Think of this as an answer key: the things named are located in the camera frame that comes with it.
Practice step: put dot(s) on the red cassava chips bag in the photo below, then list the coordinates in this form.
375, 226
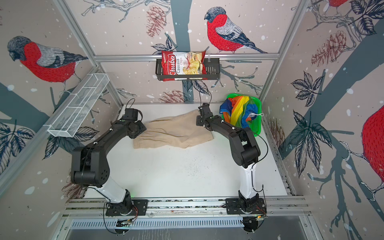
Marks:
182, 63

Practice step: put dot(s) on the beige drawstring shorts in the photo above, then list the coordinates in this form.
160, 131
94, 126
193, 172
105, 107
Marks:
179, 131

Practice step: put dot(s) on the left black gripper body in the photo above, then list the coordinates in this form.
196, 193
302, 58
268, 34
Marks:
140, 128

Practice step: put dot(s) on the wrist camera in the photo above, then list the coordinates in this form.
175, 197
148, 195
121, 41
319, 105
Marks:
204, 109
132, 115

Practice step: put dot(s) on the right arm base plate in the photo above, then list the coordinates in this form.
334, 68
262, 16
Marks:
238, 206

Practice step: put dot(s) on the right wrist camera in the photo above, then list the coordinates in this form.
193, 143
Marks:
204, 109

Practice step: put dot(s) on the white wire mesh shelf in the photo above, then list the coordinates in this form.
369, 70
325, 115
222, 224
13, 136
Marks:
80, 102

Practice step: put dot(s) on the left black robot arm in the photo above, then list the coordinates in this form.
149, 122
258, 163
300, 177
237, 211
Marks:
90, 169

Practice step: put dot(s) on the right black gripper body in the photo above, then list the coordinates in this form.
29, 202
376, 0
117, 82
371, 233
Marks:
200, 122

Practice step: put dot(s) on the white vented cable duct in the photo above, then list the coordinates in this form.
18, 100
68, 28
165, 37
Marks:
158, 223

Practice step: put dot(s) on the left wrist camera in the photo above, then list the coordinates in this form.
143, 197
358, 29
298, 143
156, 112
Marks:
132, 115

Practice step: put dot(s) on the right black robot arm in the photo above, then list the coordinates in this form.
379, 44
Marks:
245, 152

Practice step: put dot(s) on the black wire wall basket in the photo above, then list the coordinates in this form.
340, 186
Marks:
212, 68

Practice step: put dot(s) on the rainbow coloured shorts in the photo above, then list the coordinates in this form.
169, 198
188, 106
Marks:
238, 111

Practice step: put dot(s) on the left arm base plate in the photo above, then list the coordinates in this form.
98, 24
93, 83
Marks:
127, 208

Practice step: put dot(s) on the green plastic basket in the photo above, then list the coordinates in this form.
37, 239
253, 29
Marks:
256, 120

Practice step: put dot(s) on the aluminium mounting rail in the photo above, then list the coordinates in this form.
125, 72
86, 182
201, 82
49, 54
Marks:
189, 208

